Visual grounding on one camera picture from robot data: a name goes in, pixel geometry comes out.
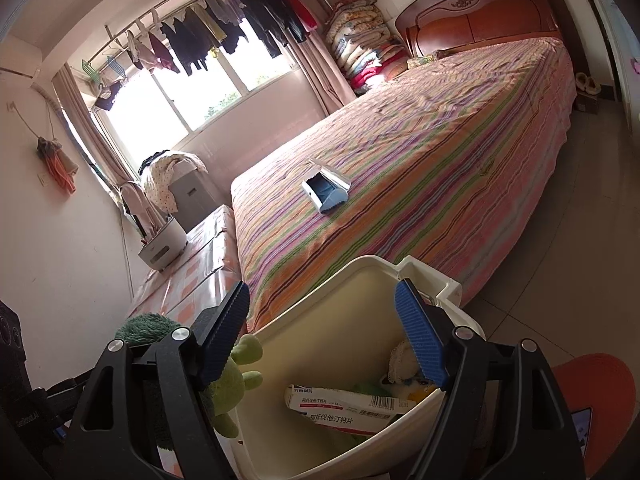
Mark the green plush toy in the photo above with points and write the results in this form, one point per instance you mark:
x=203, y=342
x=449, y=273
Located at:
x=230, y=400

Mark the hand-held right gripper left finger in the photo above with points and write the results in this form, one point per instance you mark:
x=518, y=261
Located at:
x=225, y=335

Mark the window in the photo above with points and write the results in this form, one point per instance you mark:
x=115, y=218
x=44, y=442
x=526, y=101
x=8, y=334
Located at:
x=200, y=95

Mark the white and blue tissue box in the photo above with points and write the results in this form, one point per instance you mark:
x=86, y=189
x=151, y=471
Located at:
x=325, y=192

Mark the grey cabinet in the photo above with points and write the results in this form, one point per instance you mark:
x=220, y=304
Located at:
x=192, y=200

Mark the green packet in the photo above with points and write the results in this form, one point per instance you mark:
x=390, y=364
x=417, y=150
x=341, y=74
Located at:
x=370, y=389

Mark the stack of folded quilts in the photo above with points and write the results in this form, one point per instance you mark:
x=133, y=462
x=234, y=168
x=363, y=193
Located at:
x=360, y=45

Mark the smartphone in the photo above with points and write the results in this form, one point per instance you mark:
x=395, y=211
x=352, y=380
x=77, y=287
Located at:
x=581, y=430

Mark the white air conditioner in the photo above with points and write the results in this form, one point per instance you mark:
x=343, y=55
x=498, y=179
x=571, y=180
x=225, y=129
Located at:
x=17, y=71

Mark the white plastic bin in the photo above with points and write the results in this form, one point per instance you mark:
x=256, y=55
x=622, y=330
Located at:
x=325, y=320

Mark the orange cloth on hook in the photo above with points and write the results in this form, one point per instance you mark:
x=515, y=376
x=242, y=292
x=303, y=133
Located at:
x=60, y=167

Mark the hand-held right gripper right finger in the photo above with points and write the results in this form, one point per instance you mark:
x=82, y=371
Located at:
x=420, y=335

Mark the white countertop appliance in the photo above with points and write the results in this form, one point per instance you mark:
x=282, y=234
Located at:
x=162, y=245

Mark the white medicine box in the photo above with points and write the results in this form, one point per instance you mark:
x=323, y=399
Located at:
x=340, y=410

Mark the bed with striped sheet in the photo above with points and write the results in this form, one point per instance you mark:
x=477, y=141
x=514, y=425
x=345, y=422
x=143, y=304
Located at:
x=400, y=170

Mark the brown box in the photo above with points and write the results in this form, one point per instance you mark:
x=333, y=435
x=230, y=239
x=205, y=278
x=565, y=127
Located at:
x=590, y=103

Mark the white door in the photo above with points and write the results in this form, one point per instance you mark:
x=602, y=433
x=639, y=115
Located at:
x=615, y=20

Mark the dotted white cloth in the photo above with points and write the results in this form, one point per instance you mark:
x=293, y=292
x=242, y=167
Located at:
x=162, y=180

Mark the orange stool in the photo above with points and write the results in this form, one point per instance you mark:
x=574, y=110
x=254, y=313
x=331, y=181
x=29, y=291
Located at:
x=600, y=380

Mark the row of hanging clothes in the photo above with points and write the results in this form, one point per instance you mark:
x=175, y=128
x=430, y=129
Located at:
x=250, y=15

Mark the white knitted toy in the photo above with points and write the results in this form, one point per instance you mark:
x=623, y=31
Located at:
x=402, y=360

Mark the brown wooden headboard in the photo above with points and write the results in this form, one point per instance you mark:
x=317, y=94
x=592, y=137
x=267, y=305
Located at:
x=480, y=25

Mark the white garment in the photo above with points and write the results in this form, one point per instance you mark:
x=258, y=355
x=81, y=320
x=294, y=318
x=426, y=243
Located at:
x=140, y=205

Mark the table with checked cloth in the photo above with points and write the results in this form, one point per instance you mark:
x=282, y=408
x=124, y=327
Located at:
x=200, y=260

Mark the small green pillow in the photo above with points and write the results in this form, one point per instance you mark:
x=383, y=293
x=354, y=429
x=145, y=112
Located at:
x=425, y=60

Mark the pink curtain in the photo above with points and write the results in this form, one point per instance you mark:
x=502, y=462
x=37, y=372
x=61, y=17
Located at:
x=85, y=125
x=320, y=75

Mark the white air conditioner pipe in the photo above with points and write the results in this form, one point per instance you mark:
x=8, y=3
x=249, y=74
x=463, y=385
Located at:
x=47, y=92

